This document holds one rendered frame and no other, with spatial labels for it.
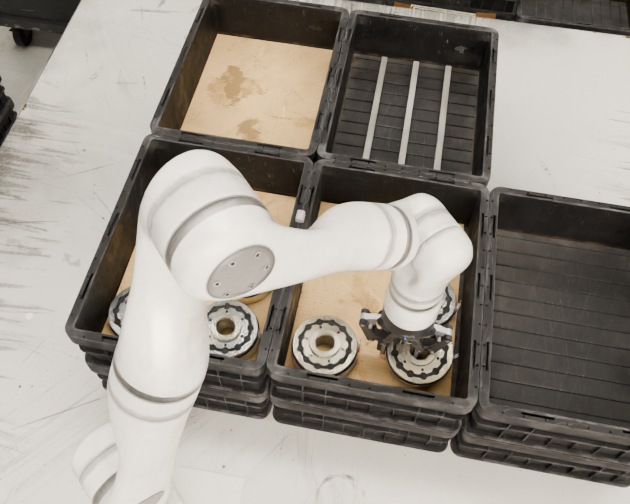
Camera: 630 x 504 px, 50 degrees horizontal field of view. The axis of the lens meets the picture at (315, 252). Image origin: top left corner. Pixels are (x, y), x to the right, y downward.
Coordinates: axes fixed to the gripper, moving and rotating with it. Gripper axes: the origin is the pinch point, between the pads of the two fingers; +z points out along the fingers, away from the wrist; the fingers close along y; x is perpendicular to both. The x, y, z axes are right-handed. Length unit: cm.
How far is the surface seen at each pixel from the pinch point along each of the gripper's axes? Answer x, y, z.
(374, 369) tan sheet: -2.7, -3.2, 4.1
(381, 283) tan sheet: 12.9, -4.4, 4.4
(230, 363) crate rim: -10.2, -23.4, -6.3
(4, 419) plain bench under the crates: -19, -63, 16
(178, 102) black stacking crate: 41, -48, -1
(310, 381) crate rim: -10.4, -11.8, -6.0
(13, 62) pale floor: 126, -156, 88
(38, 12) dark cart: 133, -142, 68
